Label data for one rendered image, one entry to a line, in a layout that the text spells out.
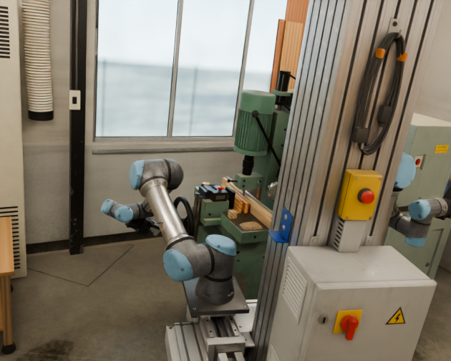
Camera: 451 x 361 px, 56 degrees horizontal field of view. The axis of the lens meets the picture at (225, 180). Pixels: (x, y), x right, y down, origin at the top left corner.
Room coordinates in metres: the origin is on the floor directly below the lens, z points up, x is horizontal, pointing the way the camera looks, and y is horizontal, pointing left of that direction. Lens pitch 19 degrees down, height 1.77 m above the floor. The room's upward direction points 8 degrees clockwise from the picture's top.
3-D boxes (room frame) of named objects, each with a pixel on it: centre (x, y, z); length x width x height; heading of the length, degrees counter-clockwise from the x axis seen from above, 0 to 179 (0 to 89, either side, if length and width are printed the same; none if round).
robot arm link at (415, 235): (1.59, -0.78, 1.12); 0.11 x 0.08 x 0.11; 30
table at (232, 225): (2.10, -0.02, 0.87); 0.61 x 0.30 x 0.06; 28
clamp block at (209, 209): (2.06, 0.06, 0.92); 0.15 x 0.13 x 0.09; 28
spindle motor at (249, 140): (2.16, -0.11, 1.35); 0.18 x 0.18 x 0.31
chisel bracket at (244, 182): (2.17, -0.13, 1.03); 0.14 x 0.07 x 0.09; 118
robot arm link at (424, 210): (1.58, -0.79, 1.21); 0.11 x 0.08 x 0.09; 120
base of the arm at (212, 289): (1.42, -0.02, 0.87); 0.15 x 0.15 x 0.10
